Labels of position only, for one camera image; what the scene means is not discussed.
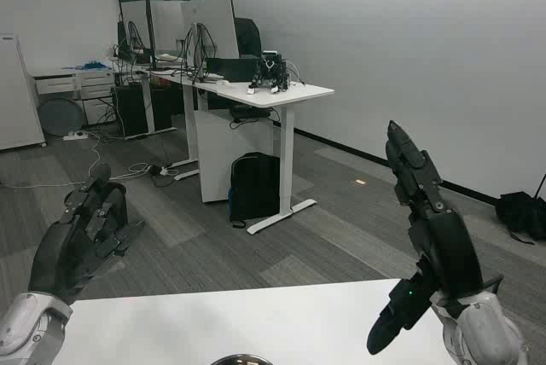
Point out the small silver-backed monitor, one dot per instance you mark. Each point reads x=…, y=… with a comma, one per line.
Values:
x=134, y=19

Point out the black folded umbrella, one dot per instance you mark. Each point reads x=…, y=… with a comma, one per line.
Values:
x=518, y=211

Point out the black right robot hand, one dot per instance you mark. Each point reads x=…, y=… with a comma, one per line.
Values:
x=448, y=245

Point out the large silver-backed monitor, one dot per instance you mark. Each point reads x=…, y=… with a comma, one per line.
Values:
x=213, y=24

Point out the white standing desk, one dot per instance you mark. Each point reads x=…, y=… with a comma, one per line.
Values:
x=298, y=91

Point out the black metal stand pole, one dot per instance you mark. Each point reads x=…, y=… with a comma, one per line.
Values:
x=150, y=19

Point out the black backpack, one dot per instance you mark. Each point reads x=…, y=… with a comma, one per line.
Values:
x=256, y=186

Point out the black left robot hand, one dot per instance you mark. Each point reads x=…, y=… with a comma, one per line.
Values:
x=59, y=258

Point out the black box on desk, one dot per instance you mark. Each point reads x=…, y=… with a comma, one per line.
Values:
x=232, y=68

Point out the white floor power strip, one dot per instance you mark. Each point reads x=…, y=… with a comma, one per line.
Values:
x=77, y=134

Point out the white drawer cabinet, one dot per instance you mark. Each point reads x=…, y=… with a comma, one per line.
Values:
x=91, y=83

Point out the small black desktop robot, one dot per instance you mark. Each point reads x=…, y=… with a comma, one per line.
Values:
x=271, y=68

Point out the brass floor outlet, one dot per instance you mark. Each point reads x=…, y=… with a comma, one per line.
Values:
x=361, y=182

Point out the shiny steel bowl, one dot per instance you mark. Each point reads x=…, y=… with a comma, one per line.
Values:
x=241, y=360

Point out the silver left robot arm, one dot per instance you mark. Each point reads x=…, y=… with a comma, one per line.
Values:
x=25, y=331

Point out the grey round disc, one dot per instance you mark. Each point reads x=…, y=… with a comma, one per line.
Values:
x=59, y=117

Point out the black computer tower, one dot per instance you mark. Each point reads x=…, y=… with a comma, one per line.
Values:
x=132, y=111

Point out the tall white cabinet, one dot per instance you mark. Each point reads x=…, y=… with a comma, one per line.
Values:
x=17, y=96

